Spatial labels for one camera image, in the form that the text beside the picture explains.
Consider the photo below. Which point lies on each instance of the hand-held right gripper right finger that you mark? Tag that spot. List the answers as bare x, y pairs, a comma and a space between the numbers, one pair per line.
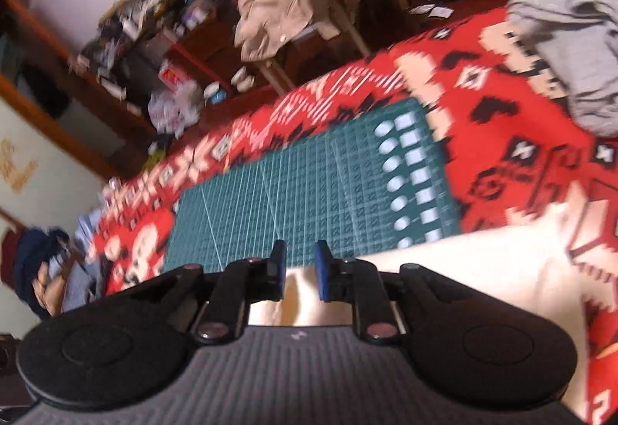
322, 270

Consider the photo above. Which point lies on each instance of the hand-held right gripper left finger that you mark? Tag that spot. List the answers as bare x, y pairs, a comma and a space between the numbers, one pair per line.
279, 270

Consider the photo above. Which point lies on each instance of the white knit vest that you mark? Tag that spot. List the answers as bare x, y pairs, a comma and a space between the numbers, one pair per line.
458, 270

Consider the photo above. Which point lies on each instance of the green cutting mat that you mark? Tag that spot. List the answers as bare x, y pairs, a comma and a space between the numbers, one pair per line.
299, 193

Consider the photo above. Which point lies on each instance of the blue white cup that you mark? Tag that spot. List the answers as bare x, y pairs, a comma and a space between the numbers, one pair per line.
215, 92

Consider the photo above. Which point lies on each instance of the pile of plastic bags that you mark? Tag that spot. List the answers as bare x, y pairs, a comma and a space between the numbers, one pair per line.
174, 109

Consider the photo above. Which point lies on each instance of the red patterned blanket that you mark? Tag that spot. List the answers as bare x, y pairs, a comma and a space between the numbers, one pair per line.
507, 116

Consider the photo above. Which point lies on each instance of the dark blue cloth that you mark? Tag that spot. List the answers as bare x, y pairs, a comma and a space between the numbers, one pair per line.
34, 256

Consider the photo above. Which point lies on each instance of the white paper scraps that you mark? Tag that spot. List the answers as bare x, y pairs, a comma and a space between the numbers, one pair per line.
432, 10

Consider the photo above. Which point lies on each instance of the grey garment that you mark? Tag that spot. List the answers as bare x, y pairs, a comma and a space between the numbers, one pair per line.
574, 44

